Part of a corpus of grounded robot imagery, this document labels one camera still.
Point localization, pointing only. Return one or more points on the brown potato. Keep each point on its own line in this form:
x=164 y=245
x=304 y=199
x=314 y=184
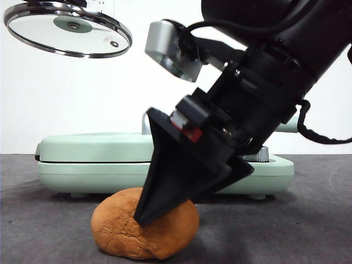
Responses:
x=118 y=228

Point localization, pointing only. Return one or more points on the pale green cooker base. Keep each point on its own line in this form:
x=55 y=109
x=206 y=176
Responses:
x=82 y=176

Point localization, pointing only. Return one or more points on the silver control knob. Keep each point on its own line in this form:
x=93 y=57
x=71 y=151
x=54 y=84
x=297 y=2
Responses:
x=261 y=155

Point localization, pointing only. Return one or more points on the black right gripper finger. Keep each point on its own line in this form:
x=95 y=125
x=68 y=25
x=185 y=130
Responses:
x=236 y=171
x=170 y=178

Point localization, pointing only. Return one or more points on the glass lid with green knob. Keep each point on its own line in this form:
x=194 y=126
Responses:
x=72 y=24

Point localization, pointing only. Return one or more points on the pale green griddle cover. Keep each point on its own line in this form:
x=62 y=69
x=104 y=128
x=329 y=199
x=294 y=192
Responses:
x=96 y=147

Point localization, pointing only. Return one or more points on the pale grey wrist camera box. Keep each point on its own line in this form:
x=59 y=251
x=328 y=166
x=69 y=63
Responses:
x=165 y=44

